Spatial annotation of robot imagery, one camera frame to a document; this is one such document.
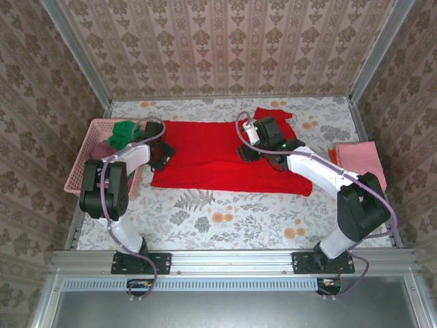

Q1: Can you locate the folded orange t-shirt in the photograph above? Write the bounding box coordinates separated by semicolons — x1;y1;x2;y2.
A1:
328;148;342;170

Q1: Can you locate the aluminium front rail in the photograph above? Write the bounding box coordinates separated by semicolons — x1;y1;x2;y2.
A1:
51;249;419;274

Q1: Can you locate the grey metal panel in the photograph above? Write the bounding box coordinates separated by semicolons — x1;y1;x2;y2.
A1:
32;275;437;328

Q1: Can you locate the aluminium upright post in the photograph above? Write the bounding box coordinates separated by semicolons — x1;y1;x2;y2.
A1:
40;0;113;107
348;0;416;103

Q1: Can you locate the floral tablecloth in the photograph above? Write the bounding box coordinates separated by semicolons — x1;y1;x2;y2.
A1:
76;97;393;250

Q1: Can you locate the grey slotted cable duct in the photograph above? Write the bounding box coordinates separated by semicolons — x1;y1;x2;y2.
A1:
63;277;319;292

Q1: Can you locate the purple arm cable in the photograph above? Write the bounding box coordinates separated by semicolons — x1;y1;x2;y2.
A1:
100;117;167;298
236;111;399;299

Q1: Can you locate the green t-shirt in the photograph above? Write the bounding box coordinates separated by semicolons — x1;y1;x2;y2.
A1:
107;120;144;150

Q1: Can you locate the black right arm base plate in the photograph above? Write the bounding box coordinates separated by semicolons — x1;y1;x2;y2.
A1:
292;251;356;275

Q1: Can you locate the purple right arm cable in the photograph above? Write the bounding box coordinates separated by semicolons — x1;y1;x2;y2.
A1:
236;111;399;299

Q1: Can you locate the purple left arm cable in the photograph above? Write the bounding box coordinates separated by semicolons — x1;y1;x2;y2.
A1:
100;117;167;298

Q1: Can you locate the folded pink t-shirt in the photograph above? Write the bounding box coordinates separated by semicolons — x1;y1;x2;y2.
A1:
334;141;388;191

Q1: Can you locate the pink plastic basket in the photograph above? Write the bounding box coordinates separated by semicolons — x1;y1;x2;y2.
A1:
64;118;151;202

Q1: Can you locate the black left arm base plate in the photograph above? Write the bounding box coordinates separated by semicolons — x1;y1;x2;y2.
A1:
111;251;171;275

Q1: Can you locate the red t-shirt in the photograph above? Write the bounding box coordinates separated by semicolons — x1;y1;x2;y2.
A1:
150;107;313;197

